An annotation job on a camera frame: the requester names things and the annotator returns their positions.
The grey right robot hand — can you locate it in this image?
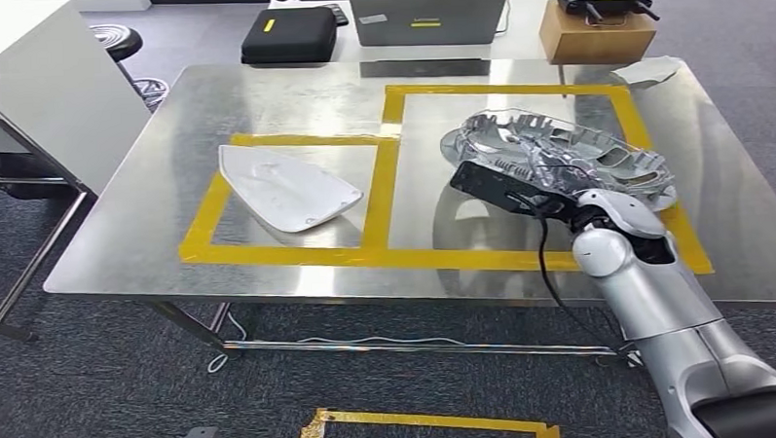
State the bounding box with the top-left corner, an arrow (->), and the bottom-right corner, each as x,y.
540,164 -> 611,206

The silver plastic wheel cover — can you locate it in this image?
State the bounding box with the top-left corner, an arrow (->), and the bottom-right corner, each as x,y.
439,102 -> 679,220

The white plastic body part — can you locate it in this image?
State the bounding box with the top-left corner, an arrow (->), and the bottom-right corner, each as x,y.
217,139 -> 366,237

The stainless steel workbench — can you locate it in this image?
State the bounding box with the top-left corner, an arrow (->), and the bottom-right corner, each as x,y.
34,44 -> 776,386

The crumpled clear film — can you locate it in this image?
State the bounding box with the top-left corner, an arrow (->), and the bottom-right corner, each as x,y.
610,55 -> 686,91

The wooden box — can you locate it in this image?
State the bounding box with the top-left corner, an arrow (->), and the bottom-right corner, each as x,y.
537,0 -> 659,68

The black router with antennas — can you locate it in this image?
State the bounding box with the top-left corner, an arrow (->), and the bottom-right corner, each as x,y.
558,0 -> 661,27

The grey laptop computer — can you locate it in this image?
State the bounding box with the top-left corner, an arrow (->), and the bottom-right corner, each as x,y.
348,0 -> 510,51

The yellow floor tape square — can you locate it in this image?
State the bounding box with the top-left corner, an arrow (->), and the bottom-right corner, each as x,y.
295,399 -> 563,438

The small black device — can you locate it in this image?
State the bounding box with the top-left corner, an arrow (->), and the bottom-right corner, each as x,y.
324,2 -> 351,28

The black zip case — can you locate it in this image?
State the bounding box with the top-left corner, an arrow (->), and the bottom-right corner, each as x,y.
239,6 -> 340,67

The black round stool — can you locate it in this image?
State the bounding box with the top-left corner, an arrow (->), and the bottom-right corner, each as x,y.
89,22 -> 170,114

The white desk with metal legs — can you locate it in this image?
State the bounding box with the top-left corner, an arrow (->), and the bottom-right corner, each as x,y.
0,0 -> 162,346

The black right camera bracket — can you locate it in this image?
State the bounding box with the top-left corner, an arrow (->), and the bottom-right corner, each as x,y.
515,184 -> 586,232

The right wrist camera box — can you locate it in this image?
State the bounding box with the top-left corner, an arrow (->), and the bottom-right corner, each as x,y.
448,159 -> 538,218

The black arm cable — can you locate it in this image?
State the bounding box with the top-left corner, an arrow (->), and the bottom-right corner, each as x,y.
534,211 -> 633,363

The white floor cable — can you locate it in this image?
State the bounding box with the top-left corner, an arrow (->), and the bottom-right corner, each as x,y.
205,303 -> 472,375

